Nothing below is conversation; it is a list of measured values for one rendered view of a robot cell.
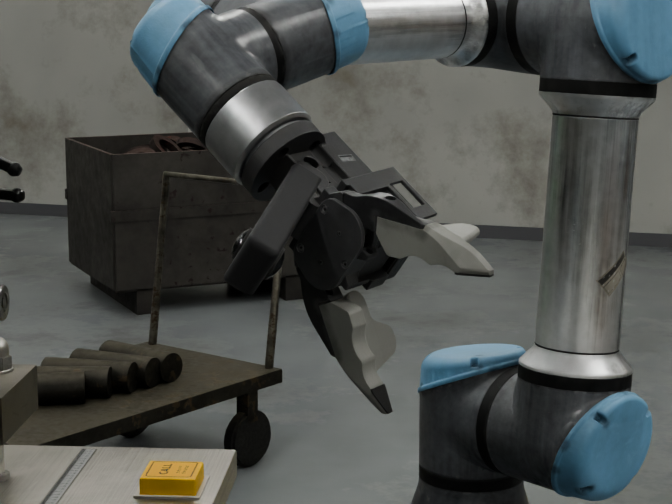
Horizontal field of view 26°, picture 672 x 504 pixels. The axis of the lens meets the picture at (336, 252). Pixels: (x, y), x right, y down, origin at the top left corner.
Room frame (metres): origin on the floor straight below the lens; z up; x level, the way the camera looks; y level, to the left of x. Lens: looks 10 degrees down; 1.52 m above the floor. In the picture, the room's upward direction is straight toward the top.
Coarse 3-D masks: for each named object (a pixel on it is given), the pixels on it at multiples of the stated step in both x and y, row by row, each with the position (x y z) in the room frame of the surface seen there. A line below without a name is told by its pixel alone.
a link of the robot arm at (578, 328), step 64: (512, 0) 1.48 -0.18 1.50; (576, 0) 1.42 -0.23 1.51; (640, 0) 1.40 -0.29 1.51; (576, 64) 1.41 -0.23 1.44; (640, 64) 1.39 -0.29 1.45; (576, 128) 1.42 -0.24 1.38; (576, 192) 1.42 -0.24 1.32; (576, 256) 1.41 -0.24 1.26; (576, 320) 1.41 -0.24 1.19; (512, 384) 1.46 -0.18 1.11; (576, 384) 1.39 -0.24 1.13; (512, 448) 1.43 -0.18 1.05; (576, 448) 1.37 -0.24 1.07; (640, 448) 1.42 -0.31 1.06
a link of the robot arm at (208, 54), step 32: (192, 0) 1.15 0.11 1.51; (160, 32) 1.13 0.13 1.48; (192, 32) 1.12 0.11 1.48; (224, 32) 1.13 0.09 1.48; (256, 32) 1.14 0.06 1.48; (160, 64) 1.12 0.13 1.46; (192, 64) 1.11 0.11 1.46; (224, 64) 1.11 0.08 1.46; (256, 64) 1.12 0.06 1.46; (160, 96) 1.14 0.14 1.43; (192, 96) 1.10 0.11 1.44; (224, 96) 1.09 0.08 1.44; (192, 128) 1.11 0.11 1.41
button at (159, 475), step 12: (156, 468) 1.75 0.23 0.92; (168, 468) 1.75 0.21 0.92; (180, 468) 1.75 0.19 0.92; (192, 468) 1.75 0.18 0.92; (144, 480) 1.71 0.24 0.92; (156, 480) 1.71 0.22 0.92; (168, 480) 1.71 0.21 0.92; (180, 480) 1.71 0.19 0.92; (192, 480) 1.71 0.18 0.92; (144, 492) 1.71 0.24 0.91; (156, 492) 1.71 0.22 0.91; (168, 492) 1.71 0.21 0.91; (180, 492) 1.71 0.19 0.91; (192, 492) 1.71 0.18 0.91
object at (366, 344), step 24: (336, 312) 1.04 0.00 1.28; (360, 312) 1.04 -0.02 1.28; (336, 336) 1.04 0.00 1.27; (360, 336) 1.04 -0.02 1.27; (384, 336) 1.07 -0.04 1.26; (360, 360) 1.03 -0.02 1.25; (384, 360) 1.06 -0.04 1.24; (360, 384) 1.03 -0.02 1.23; (384, 384) 1.03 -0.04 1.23; (384, 408) 1.03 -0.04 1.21
